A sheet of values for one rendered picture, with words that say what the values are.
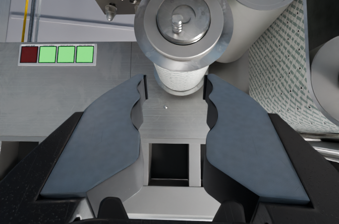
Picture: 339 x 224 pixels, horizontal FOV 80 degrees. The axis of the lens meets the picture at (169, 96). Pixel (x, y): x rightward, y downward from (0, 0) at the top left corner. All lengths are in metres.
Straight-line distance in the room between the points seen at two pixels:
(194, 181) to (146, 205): 0.15
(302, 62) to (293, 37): 0.05
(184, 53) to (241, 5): 0.11
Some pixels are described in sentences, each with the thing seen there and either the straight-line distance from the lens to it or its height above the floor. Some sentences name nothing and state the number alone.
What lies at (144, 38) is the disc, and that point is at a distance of 0.32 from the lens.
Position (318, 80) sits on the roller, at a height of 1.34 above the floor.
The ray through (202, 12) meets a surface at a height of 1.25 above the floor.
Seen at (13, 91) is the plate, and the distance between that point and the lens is 0.80.
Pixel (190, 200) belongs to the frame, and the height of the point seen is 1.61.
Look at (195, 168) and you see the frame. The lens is 0.63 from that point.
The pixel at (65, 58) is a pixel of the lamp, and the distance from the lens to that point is 0.73.
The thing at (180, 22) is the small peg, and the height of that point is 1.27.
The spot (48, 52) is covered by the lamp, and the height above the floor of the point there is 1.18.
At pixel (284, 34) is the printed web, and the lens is 0.42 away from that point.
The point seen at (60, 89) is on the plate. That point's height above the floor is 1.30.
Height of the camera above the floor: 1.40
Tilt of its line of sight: 8 degrees down
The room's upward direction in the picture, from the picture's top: 179 degrees counter-clockwise
